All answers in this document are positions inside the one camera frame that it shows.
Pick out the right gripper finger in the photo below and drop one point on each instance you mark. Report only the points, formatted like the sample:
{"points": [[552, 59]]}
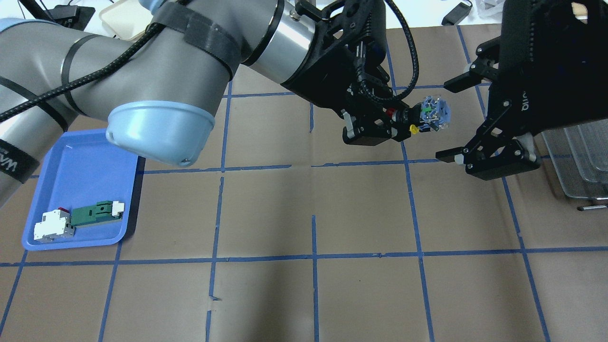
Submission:
{"points": [[482, 68], [498, 149]]}

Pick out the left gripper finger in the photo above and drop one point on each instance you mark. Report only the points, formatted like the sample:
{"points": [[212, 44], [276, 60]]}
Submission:
{"points": [[397, 109], [371, 134]]}

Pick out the white circuit breaker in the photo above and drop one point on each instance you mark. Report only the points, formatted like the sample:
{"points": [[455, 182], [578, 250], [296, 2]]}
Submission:
{"points": [[53, 224]]}

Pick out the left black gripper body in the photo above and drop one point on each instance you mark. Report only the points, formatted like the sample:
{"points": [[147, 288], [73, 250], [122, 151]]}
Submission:
{"points": [[317, 81]]}

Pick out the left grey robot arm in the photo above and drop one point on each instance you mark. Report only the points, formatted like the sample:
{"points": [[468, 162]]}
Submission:
{"points": [[160, 94]]}

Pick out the green terminal block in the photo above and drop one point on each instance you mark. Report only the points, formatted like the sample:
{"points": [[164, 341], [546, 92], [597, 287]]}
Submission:
{"points": [[96, 214]]}

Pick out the red emergency stop button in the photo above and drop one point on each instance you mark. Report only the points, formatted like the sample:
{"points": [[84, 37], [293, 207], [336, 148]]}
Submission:
{"points": [[432, 114]]}

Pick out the black power adapter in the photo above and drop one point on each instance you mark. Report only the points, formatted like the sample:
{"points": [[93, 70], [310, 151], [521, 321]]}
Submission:
{"points": [[457, 14]]}

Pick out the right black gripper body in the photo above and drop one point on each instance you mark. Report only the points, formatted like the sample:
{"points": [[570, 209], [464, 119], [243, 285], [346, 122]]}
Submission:
{"points": [[534, 102]]}

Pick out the blue plastic tray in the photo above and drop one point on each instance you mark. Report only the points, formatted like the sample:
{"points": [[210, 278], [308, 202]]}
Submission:
{"points": [[80, 170]]}

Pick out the metal wire mesh shelf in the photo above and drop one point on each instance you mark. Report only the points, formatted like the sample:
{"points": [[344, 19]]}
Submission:
{"points": [[579, 155]]}

